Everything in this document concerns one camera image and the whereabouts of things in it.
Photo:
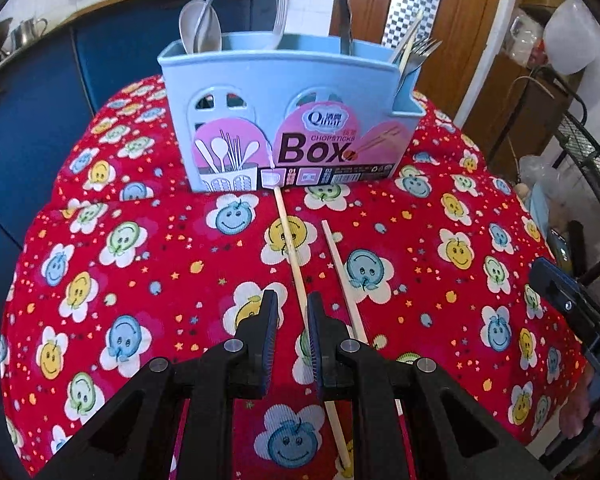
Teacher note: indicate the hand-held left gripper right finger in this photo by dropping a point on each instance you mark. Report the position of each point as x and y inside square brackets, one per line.
[314, 340]

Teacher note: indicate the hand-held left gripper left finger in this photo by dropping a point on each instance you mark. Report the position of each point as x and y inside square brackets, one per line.
[272, 332]

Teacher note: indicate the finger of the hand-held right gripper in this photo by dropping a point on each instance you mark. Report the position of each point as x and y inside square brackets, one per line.
[552, 285]

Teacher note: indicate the cream chopstick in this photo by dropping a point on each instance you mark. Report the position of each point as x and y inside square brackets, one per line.
[340, 270]
[410, 42]

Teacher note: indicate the thin bamboo chopstick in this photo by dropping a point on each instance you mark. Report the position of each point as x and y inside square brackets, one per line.
[290, 240]

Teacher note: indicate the light blue utensil box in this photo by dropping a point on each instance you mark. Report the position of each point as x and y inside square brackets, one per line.
[280, 75]

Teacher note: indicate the metal fork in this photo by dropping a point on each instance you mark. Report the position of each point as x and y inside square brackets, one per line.
[422, 52]

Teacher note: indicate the metal spoon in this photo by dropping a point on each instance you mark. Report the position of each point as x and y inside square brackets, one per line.
[212, 30]

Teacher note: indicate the cream plastic fork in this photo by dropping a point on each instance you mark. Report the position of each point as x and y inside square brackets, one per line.
[280, 20]

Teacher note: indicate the metal tongs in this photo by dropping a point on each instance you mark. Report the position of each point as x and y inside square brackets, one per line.
[345, 20]

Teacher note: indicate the person's right hand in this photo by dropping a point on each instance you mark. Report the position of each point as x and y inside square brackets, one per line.
[575, 410]

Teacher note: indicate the black metal rack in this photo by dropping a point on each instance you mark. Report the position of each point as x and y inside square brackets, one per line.
[590, 170]

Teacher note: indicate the red floral tablecloth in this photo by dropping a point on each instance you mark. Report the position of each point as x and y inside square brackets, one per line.
[130, 240]

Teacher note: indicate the wooden door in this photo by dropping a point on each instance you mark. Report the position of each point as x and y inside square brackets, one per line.
[460, 10]

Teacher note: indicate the blue cabinet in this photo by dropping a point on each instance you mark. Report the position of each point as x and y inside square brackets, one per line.
[30, 125]

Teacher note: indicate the metal kettle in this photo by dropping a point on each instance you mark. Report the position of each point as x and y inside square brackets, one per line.
[27, 32]

